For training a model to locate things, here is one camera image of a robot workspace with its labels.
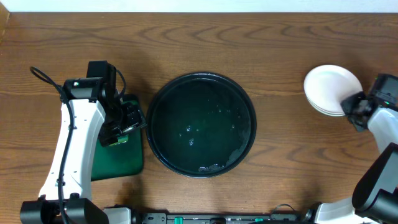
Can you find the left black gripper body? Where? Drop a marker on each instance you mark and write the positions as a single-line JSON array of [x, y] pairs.
[[125, 121]]

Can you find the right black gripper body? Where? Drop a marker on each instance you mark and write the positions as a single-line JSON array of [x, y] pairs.
[[351, 106]]

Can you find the green scouring sponge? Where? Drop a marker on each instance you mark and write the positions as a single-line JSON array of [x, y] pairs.
[[120, 140]]

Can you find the mint green plate top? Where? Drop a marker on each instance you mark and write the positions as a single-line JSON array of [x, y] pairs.
[[324, 111]]

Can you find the pink white plate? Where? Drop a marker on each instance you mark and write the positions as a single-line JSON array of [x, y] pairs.
[[328, 85]]

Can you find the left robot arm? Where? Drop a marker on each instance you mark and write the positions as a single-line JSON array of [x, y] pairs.
[[66, 194]]

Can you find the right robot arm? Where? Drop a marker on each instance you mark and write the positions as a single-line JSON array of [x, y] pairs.
[[374, 199]]

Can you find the black rectangular sponge tray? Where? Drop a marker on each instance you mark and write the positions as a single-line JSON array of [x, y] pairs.
[[122, 159]]

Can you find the round black tray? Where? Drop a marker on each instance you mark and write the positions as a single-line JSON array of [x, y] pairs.
[[201, 124]]

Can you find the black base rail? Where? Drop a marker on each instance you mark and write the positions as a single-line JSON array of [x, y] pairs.
[[217, 218]]

